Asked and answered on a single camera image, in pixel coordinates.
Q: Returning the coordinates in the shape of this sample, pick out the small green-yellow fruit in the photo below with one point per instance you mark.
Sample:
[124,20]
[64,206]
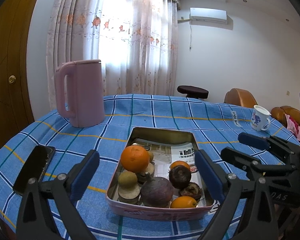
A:
[127,179]

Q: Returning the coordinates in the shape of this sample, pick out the black smartphone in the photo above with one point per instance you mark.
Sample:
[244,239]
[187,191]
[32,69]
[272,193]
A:
[35,166]

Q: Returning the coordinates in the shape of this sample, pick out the pink metal tin box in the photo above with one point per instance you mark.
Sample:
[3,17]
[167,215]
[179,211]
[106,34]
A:
[139,211]

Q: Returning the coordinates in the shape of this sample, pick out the blue plaid tablecloth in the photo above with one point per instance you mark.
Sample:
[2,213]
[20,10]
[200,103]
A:
[214,126]

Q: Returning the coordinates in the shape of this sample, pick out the white air conditioner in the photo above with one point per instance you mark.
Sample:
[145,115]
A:
[209,15]

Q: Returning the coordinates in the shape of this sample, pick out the floral sheer curtain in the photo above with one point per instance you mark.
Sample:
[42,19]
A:
[135,40]

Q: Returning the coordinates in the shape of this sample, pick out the pink floral cushion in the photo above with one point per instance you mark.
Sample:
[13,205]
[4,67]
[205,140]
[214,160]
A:
[293,126]

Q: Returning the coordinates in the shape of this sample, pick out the dark passion fruit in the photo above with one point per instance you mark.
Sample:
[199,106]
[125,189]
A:
[180,177]
[192,190]

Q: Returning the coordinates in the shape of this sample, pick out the white printed mug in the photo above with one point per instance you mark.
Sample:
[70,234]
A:
[260,119]

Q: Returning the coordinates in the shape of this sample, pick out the dark round stool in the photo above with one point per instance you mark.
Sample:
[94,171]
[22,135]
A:
[193,92]

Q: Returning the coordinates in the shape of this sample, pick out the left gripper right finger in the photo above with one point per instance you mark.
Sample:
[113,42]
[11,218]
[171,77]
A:
[257,220]

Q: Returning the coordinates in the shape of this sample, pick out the purple beet root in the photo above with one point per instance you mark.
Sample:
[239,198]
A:
[156,192]

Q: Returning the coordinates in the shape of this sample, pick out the printed paper in tin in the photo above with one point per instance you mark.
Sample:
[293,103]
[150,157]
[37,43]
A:
[164,155]

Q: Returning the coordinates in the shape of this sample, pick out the large orange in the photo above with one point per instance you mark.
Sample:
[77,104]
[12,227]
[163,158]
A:
[134,158]

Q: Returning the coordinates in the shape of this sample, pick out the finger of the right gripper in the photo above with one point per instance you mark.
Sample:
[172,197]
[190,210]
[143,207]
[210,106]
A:
[260,141]
[252,166]

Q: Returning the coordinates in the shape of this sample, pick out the pink electric kettle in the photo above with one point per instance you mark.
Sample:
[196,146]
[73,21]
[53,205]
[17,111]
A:
[79,92]

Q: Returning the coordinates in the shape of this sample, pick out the brown leather armchair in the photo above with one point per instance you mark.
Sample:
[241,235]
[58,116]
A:
[240,97]

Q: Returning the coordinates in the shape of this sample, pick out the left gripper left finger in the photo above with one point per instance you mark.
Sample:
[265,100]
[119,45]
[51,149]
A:
[35,219]

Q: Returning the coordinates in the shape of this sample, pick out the small orange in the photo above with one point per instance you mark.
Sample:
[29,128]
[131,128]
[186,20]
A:
[183,202]
[180,163]

